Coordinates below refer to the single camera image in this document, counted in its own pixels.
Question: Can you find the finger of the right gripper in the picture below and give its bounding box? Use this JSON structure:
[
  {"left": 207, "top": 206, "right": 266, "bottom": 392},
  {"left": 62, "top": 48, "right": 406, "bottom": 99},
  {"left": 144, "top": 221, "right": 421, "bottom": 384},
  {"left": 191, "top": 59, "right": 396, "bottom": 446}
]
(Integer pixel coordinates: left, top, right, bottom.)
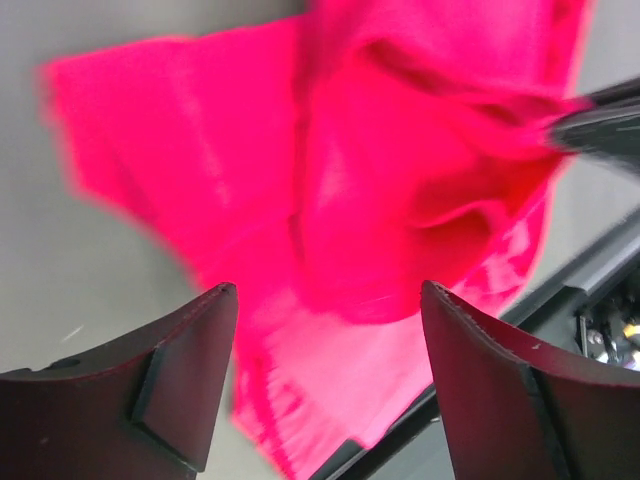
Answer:
[{"left": 544, "top": 77, "right": 639, "bottom": 175}]

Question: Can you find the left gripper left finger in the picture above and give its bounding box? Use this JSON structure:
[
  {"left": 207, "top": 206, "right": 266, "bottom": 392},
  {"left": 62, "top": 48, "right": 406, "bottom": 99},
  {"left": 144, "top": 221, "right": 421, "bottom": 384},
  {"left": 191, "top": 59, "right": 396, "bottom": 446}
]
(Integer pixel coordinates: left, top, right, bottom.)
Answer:
[{"left": 1, "top": 283, "right": 238, "bottom": 479}]

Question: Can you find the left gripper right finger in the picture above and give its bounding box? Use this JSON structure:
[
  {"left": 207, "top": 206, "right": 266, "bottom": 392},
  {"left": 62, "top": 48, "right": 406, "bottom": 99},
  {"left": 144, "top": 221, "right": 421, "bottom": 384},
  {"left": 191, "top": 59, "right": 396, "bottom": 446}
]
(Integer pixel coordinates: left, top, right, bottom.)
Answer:
[{"left": 421, "top": 281, "right": 639, "bottom": 479}]

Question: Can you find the magenta t shirt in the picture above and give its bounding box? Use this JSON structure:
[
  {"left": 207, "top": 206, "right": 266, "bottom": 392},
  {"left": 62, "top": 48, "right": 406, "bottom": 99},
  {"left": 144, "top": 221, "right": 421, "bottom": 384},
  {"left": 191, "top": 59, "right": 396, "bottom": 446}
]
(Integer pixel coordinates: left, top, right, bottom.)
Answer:
[{"left": 41, "top": 1, "right": 591, "bottom": 479}]

